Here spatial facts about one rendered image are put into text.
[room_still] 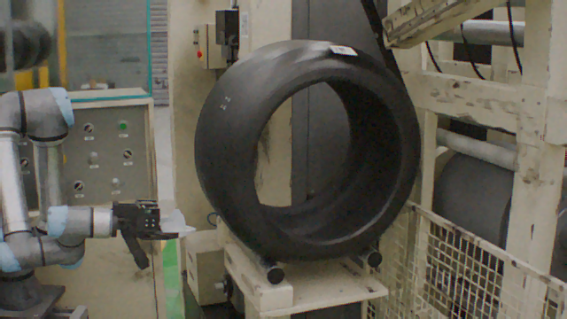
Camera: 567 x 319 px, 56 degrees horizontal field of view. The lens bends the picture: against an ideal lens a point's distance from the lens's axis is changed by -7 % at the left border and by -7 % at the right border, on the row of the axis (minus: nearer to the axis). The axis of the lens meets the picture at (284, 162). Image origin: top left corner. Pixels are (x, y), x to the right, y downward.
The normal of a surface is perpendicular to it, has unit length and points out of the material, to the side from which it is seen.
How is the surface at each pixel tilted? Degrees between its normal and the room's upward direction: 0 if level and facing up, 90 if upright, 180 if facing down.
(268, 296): 90
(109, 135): 90
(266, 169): 90
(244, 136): 86
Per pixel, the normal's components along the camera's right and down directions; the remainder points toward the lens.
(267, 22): 0.35, 0.22
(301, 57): 0.06, -0.53
